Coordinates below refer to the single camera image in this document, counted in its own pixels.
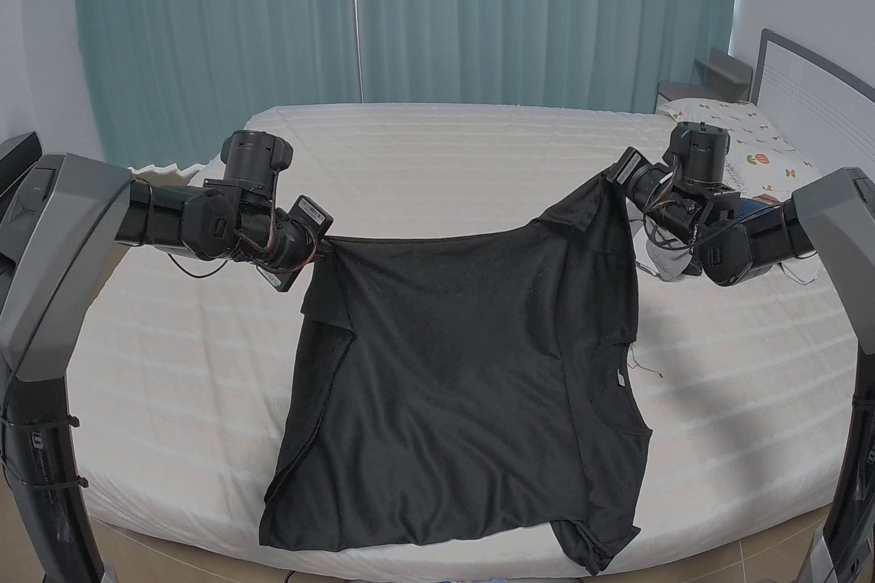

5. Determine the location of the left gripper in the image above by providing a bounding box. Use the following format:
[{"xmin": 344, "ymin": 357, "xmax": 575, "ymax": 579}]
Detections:
[{"xmin": 258, "ymin": 194, "xmax": 335, "ymax": 294}]

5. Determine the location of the pile of clothes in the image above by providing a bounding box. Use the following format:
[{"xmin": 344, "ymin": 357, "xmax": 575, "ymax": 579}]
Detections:
[{"xmin": 632, "ymin": 194, "xmax": 821, "ymax": 285}]

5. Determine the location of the white printed pillow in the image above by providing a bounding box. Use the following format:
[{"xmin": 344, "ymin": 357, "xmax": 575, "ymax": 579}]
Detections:
[{"xmin": 656, "ymin": 97, "xmax": 821, "ymax": 200}]

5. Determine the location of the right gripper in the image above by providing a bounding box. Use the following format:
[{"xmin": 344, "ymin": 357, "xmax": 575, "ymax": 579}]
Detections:
[{"xmin": 610, "ymin": 148, "xmax": 678, "ymax": 219}]

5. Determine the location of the bed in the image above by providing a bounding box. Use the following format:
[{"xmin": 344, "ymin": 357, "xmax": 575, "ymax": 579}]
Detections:
[{"xmin": 65, "ymin": 28, "xmax": 875, "ymax": 581}]

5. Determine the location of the black cable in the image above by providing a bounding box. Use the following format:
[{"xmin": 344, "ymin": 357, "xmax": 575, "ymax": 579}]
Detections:
[{"xmin": 167, "ymin": 254, "xmax": 233, "ymax": 280}]

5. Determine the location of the black chest of drawers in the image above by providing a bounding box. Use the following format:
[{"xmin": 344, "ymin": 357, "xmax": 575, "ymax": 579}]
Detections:
[{"xmin": 0, "ymin": 133, "xmax": 42, "ymax": 294}]

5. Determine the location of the grey bedside table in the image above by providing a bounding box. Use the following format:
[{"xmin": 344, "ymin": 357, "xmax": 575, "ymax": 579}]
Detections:
[{"xmin": 658, "ymin": 47, "xmax": 753, "ymax": 104}]

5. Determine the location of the black T-shirt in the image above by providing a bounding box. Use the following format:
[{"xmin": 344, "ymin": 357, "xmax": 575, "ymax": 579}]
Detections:
[{"xmin": 258, "ymin": 167, "xmax": 665, "ymax": 576}]

